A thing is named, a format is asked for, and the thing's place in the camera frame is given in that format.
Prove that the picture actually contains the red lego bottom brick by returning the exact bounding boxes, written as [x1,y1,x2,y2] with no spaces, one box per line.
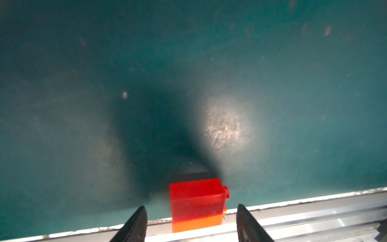
[169,178,230,233]

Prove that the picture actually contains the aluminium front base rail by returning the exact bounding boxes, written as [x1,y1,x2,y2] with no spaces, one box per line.
[16,188,387,242]

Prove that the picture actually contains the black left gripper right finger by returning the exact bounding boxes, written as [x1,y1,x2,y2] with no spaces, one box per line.
[236,204,274,242]

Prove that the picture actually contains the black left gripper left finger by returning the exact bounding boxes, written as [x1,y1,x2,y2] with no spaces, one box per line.
[110,206,148,242]

